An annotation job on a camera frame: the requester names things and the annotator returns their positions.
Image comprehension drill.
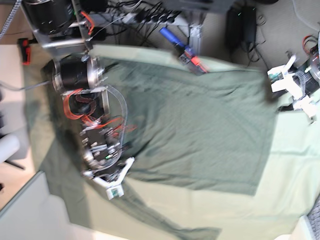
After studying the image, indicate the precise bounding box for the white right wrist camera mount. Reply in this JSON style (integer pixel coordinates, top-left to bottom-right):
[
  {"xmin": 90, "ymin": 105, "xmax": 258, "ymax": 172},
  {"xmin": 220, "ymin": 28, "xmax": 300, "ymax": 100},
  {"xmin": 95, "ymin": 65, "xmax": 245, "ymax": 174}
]
[{"xmin": 81, "ymin": 157, "xmax": 135, "ymax": 200}]

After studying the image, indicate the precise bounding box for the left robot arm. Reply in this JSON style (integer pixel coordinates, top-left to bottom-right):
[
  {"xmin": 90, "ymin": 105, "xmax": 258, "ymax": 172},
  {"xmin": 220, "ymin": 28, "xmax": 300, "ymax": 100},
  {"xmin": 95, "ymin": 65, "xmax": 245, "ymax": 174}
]
[{"xmin": 302, "ymin": 34, "xmax": 320, "ymax": 96}]

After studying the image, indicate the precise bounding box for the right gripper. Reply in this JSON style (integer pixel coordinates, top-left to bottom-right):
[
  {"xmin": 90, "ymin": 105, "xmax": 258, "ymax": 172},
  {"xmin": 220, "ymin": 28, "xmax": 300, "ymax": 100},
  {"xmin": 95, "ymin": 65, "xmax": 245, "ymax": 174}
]
[{"xmin": 79, "ymin": 127, "xmax": 132, "ymax": 179}]

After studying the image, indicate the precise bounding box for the aluminium frame post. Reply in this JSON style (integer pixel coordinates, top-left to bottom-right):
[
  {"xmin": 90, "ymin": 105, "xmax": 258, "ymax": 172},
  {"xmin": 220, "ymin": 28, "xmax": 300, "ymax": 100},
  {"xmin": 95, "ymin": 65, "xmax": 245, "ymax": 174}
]
[{"xmin": 186, "ymin": 11, "xmax": 207, "ymax": 55}]

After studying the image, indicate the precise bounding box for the black power adapter brick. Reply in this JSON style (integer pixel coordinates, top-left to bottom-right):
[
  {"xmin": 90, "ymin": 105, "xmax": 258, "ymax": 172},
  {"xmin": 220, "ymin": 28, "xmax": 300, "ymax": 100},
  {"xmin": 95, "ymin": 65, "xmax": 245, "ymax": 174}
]
[{"xmin": 224, "ymin": 5, "xmax": 257, "ymax": 52}]

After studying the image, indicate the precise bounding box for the blue orange clamp at centre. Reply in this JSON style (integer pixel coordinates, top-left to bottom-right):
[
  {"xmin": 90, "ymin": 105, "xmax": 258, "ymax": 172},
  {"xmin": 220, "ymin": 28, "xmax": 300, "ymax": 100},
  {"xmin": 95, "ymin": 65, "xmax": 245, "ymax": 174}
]
[{"xmin": 159, "ymin": 27, "xmax": 208, "ymax": 76}]

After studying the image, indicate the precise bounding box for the white cylinder on stand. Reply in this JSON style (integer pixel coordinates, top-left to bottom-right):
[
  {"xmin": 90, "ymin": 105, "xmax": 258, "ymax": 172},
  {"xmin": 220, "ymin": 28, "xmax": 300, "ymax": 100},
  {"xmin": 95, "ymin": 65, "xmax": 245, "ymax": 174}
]
[{"xmin": 0, "ymin": 133, "xmax": 21, "ymax": 163}]

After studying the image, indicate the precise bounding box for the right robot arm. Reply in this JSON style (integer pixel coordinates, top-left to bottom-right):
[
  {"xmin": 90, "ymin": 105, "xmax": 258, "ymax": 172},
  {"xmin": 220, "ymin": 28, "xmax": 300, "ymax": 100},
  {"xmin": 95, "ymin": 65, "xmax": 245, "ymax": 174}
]
[{"xmin": 21, "ymin": 0, "xmax": 133, "ymax": 183}]

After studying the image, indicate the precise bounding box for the green T-shirt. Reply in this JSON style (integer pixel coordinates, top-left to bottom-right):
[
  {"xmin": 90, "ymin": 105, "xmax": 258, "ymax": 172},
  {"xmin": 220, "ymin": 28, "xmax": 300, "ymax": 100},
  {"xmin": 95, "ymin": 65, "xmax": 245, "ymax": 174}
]
[{"xmin": 32, "ymin": 57, "xmax": 276, "ymax": 240}]

